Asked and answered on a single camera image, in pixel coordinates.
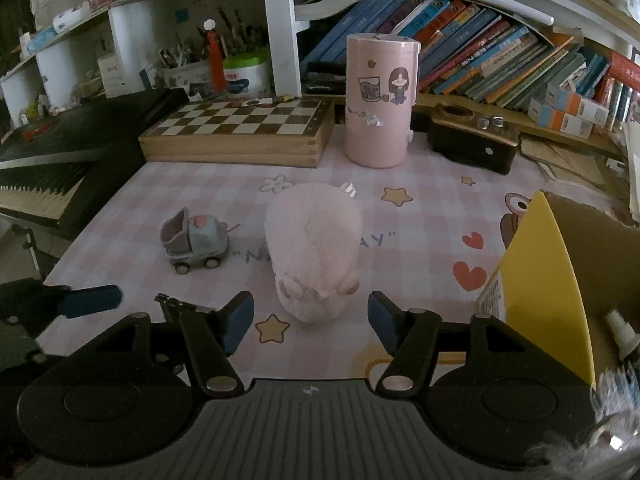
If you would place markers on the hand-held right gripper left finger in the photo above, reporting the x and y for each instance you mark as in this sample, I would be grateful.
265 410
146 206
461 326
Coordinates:
237 320

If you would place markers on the black stapler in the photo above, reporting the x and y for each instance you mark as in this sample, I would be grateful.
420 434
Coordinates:
325 79

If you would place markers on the yellow cardboard box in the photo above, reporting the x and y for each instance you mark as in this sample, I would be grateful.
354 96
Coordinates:
540 270

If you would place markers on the pink checked desktop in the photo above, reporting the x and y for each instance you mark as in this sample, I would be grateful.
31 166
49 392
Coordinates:
425 220

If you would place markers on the wooden chessboard box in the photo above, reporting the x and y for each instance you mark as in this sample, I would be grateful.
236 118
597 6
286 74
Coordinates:
235 120

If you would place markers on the stack of white papers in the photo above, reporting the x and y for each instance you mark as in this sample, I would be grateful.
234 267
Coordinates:
634 170

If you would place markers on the white wooden bookshelf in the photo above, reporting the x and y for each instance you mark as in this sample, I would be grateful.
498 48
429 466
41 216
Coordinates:
280 25

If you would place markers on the white pen holder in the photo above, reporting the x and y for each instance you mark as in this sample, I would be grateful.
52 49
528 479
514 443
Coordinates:
187 77

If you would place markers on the pink cylinder container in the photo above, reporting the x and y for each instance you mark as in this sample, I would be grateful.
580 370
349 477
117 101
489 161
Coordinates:
375 125

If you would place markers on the dark brown radio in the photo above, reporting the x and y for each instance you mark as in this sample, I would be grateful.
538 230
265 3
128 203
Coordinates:
465 147

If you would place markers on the row of books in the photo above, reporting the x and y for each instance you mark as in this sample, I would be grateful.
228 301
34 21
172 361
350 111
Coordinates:
450 35

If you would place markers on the white jar green lid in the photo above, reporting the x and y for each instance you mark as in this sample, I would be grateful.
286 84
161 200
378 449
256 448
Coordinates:
245 77

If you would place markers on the grey fluffy pompom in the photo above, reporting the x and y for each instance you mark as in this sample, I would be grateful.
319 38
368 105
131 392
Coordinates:
615 390

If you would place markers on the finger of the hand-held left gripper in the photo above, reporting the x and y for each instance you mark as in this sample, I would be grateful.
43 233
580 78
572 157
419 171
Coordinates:
95 300

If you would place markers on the dark blue spray bottle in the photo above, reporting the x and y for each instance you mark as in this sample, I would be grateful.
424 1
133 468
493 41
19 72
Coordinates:
622 335

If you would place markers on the black electronic keyboard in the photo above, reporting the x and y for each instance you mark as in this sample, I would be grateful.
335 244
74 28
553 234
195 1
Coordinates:
60 160

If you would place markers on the orange white small carton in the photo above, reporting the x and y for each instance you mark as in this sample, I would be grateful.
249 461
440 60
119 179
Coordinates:
557 120
580 102

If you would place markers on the orange pen white pompom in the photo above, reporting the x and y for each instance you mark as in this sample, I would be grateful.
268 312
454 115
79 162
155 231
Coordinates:
216 60

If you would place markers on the pink plush toy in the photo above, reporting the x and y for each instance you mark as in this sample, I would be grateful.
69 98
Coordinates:
310 240

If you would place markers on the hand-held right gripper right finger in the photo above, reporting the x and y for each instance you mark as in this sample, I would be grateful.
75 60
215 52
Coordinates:
382 322

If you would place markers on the blue tissue pack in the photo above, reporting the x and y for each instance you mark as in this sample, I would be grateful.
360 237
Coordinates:
60 22

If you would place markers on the grey toy car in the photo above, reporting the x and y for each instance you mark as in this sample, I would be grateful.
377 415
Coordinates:
200 240

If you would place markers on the beige desk mat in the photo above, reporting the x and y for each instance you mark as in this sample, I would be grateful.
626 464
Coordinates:
450 358

